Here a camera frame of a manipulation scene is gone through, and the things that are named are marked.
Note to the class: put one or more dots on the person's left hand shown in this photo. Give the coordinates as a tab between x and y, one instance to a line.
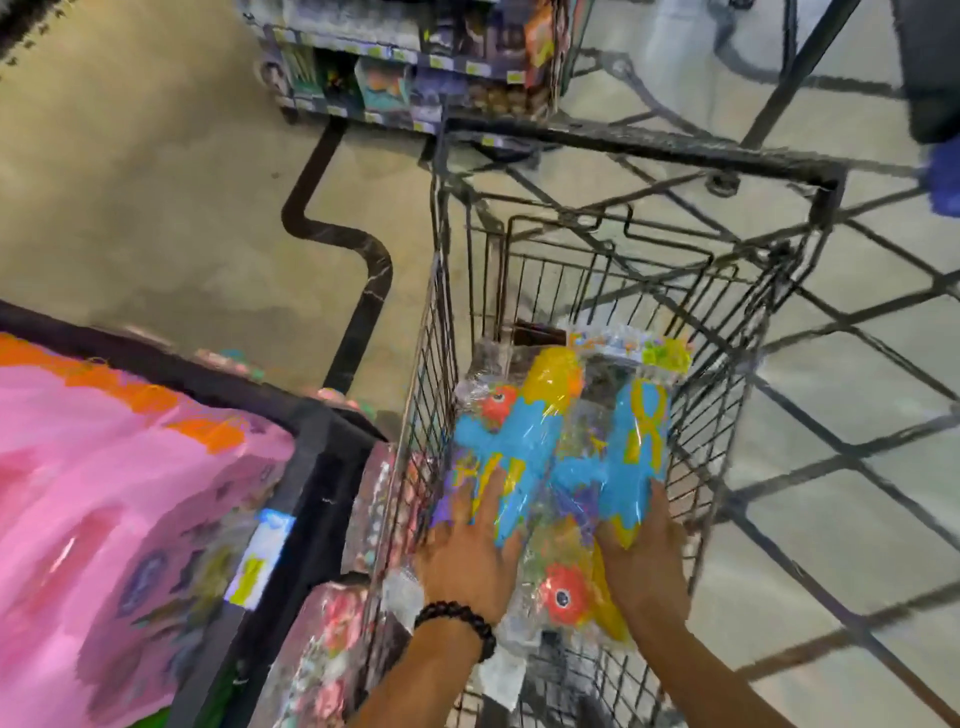
461	566

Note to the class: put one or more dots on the person's right hand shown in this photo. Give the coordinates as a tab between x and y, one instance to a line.
645	577

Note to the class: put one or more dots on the person's left fingers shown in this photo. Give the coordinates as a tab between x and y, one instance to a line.
484	502

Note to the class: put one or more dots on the person's right fingers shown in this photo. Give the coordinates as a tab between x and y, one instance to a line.
664	510

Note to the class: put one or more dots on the blue toy packet red eye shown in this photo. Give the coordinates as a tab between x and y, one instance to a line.
510	442

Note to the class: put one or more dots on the blue toy packet yellow loop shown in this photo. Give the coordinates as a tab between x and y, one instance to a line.
600	465

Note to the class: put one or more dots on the person's right forearm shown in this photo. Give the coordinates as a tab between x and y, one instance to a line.
697	675

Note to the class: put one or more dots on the person's left forearm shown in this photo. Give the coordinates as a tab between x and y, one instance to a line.
424	675

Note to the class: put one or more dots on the pink floral packets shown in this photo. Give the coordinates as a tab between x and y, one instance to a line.
330	645

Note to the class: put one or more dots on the blue yellow price label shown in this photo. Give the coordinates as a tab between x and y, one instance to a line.
259	559

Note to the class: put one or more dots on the large pink packet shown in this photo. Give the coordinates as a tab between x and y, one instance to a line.
112	525

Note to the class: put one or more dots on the blue object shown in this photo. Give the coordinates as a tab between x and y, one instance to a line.
945	176

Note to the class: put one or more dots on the store shelf with toy boxes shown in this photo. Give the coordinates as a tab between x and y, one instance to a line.
390	67

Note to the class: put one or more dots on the dark grey object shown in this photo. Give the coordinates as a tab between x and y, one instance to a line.
930	67

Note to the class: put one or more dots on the black display bin frame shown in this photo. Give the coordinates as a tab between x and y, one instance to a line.
315	480

